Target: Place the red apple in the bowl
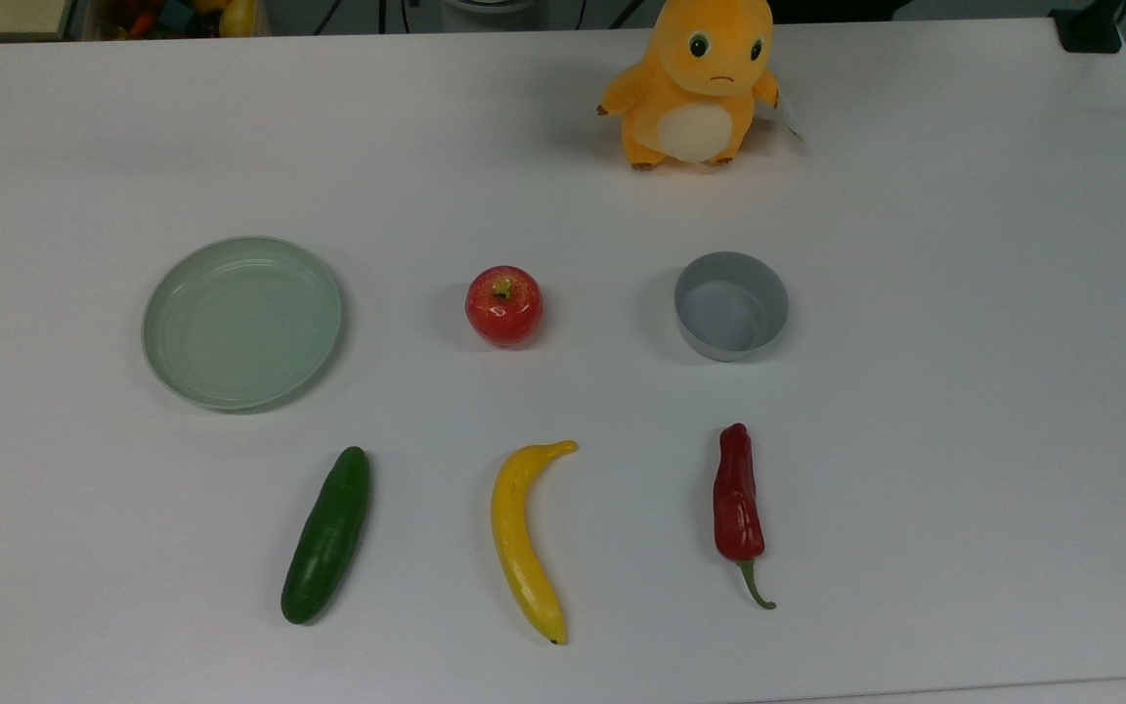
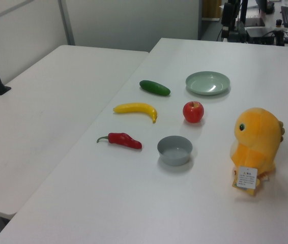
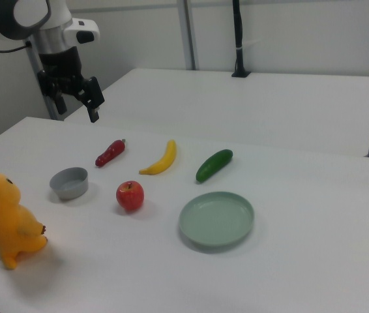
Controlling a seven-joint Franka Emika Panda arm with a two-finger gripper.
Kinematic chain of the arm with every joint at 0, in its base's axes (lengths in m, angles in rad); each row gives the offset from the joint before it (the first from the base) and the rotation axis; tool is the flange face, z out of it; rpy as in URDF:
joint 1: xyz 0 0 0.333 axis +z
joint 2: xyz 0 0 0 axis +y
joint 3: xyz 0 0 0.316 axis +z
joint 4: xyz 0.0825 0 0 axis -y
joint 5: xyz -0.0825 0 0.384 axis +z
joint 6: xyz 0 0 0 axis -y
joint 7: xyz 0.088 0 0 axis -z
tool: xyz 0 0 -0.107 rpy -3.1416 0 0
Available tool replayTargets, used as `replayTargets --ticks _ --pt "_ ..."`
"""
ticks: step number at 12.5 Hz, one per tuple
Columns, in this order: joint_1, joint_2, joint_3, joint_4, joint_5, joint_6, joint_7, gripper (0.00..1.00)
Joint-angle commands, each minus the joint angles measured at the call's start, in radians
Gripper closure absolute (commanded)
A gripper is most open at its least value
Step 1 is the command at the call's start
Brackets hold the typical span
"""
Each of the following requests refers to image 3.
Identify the yellow plush chick toy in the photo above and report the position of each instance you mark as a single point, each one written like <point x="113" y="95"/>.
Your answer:
<point x="5" y="218"/>

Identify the grey aluminium partition post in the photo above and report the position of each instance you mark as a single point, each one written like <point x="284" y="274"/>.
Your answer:
<point x="189" y="32"/>

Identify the aluminium frame post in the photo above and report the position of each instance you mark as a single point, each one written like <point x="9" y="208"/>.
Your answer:
<point x="52" y="109"/>

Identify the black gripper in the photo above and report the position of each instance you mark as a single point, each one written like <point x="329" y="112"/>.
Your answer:
<point x="64" y="75"/>

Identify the white side table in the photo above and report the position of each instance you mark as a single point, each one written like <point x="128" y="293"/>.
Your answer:
<point x="236" y="111"/>

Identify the pale green plate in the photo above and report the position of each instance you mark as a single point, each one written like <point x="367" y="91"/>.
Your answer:
<point x="216" y="218"/>

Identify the yellow banana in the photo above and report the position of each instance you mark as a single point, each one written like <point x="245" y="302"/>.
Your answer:
<point x="161" y="161"/>

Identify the black camera stand pole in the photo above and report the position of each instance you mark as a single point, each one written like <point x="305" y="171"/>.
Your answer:
<point x="239" y="39"/>

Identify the red apple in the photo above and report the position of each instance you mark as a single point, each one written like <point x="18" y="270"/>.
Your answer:
<point x="130" y="195"/>

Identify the grey round bowl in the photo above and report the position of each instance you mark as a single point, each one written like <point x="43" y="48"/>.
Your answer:
<point x="70" y="184"/>

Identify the red chili pepper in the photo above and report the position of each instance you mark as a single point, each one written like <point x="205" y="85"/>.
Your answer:
<point x="109" y="153"/>

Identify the green cucumber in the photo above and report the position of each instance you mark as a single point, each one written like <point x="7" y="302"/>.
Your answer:
<point x="214" y="164"/>

